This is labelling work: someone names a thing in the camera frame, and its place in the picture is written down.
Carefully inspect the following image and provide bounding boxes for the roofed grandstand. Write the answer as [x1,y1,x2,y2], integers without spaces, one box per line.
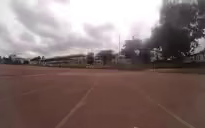
[44,53,88,66]

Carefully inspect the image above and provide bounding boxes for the tall dark building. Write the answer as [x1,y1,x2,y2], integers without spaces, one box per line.
[121,36,144,65]

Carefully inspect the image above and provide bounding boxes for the large dark tree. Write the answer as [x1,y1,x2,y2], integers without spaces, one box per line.
[143,0,205,62]

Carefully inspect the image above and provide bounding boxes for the dark green grass strip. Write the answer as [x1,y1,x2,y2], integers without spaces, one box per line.
[58,62,205,75]

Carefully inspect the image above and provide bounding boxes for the row of low buildings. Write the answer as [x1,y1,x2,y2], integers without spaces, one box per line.
[0,54,32,66]

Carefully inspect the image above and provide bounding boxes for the pale building with sloped roof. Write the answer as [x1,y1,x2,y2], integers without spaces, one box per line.
[184,37,205,63]

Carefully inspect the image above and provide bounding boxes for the thin pole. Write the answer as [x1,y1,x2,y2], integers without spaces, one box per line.
[118,33,122,57]

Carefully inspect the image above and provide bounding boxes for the red running track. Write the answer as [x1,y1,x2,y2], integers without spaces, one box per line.
[0,63,205,128]

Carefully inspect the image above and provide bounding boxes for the white painted lane lines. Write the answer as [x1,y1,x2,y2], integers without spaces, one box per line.
[0,72,198,128]

